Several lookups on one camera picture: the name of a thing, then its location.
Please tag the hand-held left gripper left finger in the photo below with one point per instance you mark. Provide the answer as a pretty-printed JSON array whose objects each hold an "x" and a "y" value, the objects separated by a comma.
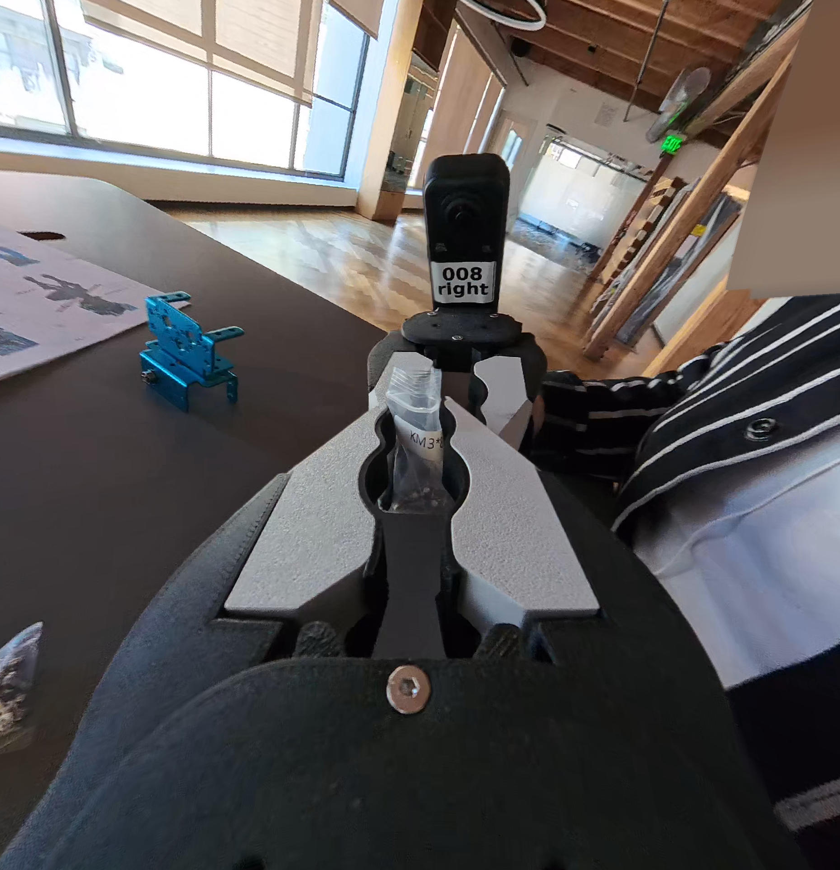
[{"x": 304, "y": 544}]

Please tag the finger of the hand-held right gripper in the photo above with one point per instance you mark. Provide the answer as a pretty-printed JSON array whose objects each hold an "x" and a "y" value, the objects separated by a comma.
[
  {"x": 375, "y": 399},
  {"x": 501, "y": 394}
]

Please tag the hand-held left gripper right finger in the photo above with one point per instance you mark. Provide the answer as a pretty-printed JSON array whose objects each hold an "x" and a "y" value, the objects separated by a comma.
[{"x": 522, "y": 544}]

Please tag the labelled bag of dark screws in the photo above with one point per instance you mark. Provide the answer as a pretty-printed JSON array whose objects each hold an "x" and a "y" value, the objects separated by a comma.
[{"x": 420, "y": 448}]

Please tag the person's right forearm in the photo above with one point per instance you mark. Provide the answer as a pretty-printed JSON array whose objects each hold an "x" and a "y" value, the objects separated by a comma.
[{"x": 610, "y": 408}]

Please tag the dark desk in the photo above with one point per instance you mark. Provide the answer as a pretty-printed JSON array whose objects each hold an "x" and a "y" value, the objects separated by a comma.
[{"x": 120, "y": 476}]

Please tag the person's right hand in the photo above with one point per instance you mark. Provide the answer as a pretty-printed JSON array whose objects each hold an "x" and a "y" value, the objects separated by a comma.
[{"x": 538, "y": 413}]

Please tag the green exit sign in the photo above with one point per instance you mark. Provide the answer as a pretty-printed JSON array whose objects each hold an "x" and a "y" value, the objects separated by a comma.
[{"x": 673, "y": 144}]

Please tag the thick wooden column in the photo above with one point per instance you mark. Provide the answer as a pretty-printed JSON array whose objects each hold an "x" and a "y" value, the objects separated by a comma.
[{"x": 698, "y": 224}]

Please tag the beige roller blind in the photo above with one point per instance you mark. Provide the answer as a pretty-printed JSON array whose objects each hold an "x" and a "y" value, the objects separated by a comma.
[{"x": 256, "y": 47}]

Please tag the flat labelled screw bag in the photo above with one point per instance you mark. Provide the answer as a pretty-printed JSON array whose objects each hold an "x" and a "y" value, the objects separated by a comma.
[{"x": 12, "y": 686}]

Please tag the open instruction booklet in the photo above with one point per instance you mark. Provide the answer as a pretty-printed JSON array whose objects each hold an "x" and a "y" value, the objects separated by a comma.
[{"x": 52, "y": 306}]

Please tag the blue metal bracket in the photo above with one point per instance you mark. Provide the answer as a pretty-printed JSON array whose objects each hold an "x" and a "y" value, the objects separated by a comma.
[{"x": 182, "y": 340}]

